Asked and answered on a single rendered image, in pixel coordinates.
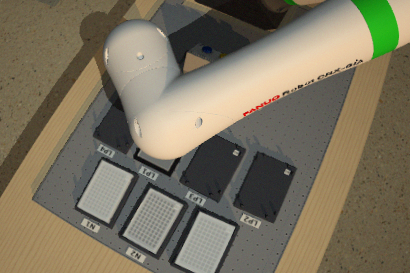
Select beige button panel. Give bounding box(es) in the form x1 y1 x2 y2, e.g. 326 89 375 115
177 43 228 73

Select white label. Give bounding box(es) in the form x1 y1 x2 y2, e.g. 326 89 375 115
97 144 115 158
240 214 261 228
139 166 159 181
185 191 206 206
81 218 100 233

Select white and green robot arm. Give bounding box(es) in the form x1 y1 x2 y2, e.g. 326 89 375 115
103 0 410 160

